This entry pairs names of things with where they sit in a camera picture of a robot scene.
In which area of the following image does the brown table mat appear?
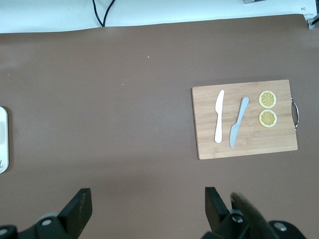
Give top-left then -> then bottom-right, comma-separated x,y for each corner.
0,13 -> 319,239

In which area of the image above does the grey metal bracket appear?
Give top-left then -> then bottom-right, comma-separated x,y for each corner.
308,16 -> 319,30

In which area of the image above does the thin black table cable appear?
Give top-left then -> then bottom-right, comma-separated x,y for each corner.
91,0 -> 117,27

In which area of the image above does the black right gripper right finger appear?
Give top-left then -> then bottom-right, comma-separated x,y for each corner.
201,186 -> 250,239

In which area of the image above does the grey plastic knife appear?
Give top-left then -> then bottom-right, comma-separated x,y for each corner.
229,96 -> 250,148

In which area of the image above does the beige tray with bear print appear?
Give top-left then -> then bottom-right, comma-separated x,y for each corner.
0,106 -> 9,174

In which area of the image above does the yellow lemon slice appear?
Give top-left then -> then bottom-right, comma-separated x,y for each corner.
259,109 -> 278,128
258,90 -> 277,109

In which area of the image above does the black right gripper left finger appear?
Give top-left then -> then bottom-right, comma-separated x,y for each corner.
0,188 -> 93,239

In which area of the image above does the white plastic knife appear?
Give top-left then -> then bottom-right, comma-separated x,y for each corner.
214,90 -> 225,144

